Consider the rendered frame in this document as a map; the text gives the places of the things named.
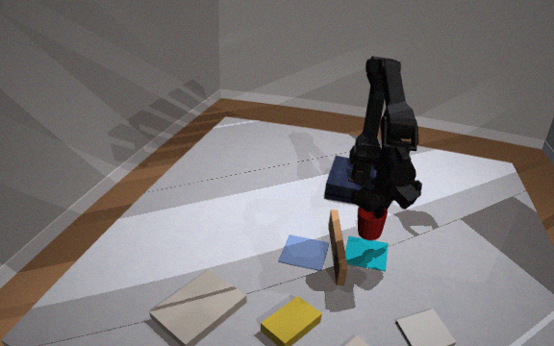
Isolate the red cup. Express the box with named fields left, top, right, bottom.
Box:
left=357, top=207, right=388, bottom=241

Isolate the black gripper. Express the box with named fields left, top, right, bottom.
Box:
left=351, top=161, right=394, bottom=219

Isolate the brown wooden plank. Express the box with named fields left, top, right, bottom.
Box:
left=328, top=210, right=347, bottom=285

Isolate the yellow rectangular block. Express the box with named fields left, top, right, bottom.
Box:
left=261, top=296, right=322, bottom=346

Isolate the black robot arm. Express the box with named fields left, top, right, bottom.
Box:
left=348, top=56, right=422, bottom=209

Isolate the beige flat square pad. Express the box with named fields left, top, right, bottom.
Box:
left=345, top=336, right=369, bottom=346

